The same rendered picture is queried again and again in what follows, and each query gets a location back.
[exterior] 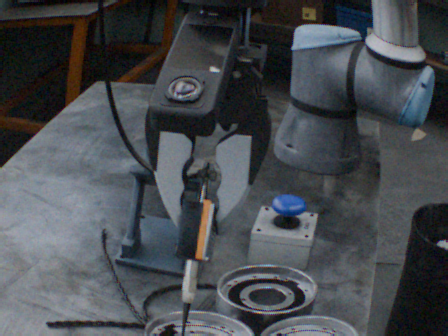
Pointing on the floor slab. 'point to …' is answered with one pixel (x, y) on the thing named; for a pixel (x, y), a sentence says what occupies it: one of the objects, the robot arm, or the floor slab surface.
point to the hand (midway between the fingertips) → (199, 220)
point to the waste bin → (423, 277)
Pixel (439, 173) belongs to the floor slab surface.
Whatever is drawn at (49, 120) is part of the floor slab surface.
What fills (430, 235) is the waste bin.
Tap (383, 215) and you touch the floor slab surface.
